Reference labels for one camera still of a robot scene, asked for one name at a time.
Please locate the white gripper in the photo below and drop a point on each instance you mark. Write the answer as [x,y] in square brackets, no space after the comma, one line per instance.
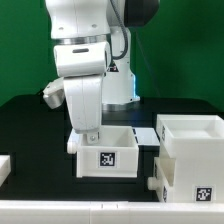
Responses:
[84,98]

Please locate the large white drawer cabinet box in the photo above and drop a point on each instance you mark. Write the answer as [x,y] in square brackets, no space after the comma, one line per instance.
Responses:
[196,143]

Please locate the small white drawer with knob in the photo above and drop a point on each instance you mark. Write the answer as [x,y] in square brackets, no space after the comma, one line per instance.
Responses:
[162,180]

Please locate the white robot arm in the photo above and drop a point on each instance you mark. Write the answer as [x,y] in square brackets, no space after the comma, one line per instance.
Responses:
[91,21]

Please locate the white sheet with markers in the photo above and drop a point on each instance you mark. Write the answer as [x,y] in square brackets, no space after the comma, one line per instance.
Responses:
[146,136]

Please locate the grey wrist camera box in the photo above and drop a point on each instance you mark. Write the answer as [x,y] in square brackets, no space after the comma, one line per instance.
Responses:
[76,61]

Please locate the white left fence rail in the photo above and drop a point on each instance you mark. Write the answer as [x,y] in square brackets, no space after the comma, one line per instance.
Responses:
[5,168]

